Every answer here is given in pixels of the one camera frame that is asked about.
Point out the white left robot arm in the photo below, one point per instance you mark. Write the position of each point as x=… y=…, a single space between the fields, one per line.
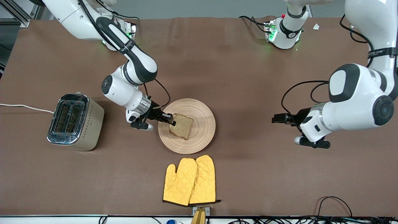
x=357 y=102

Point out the beige chrome two-slot toaster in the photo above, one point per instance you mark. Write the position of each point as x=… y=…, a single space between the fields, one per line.
x=93 y=130

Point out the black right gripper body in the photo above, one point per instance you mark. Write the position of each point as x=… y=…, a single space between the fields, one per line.
x=154 y=114

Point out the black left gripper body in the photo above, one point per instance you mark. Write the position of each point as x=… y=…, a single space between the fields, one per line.
x=299 y=118

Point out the small white paper scrap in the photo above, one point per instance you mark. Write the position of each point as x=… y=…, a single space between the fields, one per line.
x=316 y=27

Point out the aluminium frame profile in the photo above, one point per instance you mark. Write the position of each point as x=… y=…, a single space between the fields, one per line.
x=21 y=20

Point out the blue round cap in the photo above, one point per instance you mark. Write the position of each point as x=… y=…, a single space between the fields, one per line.
x=171 y=222

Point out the brown toast slice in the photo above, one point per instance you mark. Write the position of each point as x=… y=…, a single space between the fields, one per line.
x=183 y=126

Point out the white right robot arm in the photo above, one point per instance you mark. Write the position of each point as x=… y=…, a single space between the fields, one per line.
x=124 y=93

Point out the yellow quilted oven mitt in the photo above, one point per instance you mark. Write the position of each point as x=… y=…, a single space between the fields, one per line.
x=205 y=180
x=178 y=186

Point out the small metal bracket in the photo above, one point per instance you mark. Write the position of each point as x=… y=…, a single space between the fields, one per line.
x=207 y=211

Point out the brown table cover sheet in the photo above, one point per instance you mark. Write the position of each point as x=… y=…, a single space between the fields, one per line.
x=264 y=174

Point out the round wooden plate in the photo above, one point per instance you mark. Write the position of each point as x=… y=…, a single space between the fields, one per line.
x=202 y=118

